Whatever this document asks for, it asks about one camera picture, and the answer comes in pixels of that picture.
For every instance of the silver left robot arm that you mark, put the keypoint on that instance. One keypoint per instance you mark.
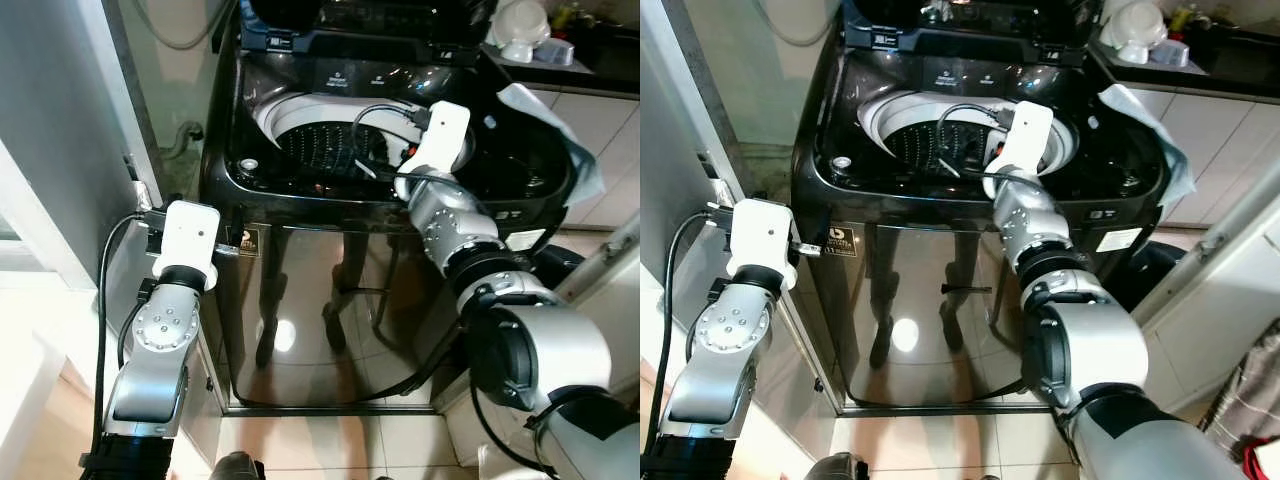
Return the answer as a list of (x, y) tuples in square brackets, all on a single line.
[(728, 335), (158, 330)]

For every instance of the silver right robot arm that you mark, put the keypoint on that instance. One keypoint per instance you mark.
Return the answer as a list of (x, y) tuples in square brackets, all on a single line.
[(1095, 350), (540, 350)]

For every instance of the black top-load washing machine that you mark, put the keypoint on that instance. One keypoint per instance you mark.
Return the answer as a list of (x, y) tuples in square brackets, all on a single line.
[(900, 300), (300, 300)]

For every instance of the white washer label sticker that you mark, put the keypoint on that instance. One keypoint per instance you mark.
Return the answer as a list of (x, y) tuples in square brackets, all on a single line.
[(1119, 240), (525, 239)]

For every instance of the light blue cloth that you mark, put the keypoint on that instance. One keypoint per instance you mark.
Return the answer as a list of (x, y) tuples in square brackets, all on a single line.
[(1155, 135), (560, 135)]

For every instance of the white plastic jug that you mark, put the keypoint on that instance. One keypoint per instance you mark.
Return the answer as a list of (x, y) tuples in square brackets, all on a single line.
[(520, 25), (1133, 25)]

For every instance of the small grey container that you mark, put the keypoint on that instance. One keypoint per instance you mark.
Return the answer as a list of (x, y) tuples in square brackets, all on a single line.
[(1172, 54), (557, 53)]

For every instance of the black bin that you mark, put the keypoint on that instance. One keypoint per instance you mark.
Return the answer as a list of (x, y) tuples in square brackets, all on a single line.
[(562, 265), (1145, 272)]

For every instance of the yellow bottle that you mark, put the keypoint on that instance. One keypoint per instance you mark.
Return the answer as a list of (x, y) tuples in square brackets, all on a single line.
[(566, 15), (1182, 17)]

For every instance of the dark robot foot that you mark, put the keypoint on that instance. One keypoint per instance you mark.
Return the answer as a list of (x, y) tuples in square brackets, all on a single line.
[(838, 467), (238, 467)]

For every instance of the plaid cloth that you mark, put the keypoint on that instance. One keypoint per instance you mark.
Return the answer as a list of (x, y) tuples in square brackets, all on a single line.
[(1245, 390)]

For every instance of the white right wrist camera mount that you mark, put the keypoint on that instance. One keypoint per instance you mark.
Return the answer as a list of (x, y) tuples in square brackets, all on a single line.
[(1028, 130), (445, 135)]

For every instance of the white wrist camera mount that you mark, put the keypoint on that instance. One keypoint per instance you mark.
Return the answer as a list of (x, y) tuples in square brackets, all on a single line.
[(1028, 130), (445, 135), (188, 238), (765, 236)]

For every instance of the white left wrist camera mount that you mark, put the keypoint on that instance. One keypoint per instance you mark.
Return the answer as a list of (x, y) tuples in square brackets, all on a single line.
[(188, 238), (765, 236)]

